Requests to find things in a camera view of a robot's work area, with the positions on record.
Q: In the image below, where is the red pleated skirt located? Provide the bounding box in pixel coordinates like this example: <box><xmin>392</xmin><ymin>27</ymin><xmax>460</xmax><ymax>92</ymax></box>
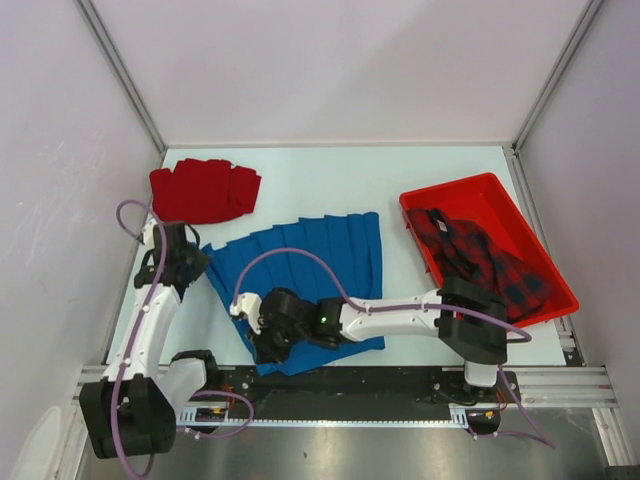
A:
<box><xmin>149</xmin><ymin>158</ymin><xmax>262</xmax><ymax>225</ymax></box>

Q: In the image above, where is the blue skirt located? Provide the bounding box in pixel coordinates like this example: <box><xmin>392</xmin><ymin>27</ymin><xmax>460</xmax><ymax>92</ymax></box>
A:
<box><xmin>192</xmin><ymin>211</ymin><xmax>387</xmax><ymax>377</ymax></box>

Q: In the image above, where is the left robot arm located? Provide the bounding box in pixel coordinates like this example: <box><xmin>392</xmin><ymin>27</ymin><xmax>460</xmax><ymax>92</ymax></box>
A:
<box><xmin>79</xmin><ymin>222</ymin><xmax>222</xmax><ymax>459</ymax></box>

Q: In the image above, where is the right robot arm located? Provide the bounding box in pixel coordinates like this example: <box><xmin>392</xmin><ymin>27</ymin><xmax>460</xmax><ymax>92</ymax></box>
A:
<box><xmin>235</xmin><ymin>278</ymin><xmax>507</xmax><ymax>401</ymax></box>

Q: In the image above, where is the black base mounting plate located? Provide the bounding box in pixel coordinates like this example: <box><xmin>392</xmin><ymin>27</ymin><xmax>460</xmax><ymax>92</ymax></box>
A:
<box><xmin>220</xmin><ymin>366</ymin><xmax>520</xmax><ymax>422</ymax></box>

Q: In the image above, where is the red black plaid skirt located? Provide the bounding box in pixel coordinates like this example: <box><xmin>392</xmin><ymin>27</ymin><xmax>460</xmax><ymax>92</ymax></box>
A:
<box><xmin>408</xmin><ymin>208</ymin><xmax>552</xmax><ymax>323</ymax></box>

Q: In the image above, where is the red plastic bin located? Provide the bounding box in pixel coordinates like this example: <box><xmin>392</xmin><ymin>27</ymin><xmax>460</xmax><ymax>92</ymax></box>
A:
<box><xmin>399</xmin><ymin>173</ymin><xmax>579</xmax><ymax>327</ymax></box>

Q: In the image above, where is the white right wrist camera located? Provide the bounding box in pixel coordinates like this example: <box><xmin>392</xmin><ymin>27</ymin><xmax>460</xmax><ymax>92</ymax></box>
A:
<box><xmin>229</xmin><ymin>293</ymin><xmax>262</xmax><ymax>335</ymax></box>

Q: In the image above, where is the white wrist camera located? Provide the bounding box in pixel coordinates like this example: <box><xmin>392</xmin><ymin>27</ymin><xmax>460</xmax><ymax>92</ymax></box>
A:
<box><xmin>138</xmin><ymin>218</ymin><xmax>157</xmax><ymax>248</ymax></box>
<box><xmin>229</xmin><ymin>293</ymin><xmax>262</xmax><ymax>335</ymax></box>

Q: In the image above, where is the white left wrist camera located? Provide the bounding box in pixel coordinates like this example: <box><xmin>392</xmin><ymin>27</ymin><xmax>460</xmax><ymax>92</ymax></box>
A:
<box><xmin>138</xmin><ymin>218</ymin><xmax>157</xmax><ymax>248</ymax></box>

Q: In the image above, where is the aluminium frame rail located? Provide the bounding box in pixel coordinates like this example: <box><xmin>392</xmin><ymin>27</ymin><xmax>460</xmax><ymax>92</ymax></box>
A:
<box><xmin>509</xmin><ymin>315</ymin><xmax>639</xmax><ymax>467</ymax></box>

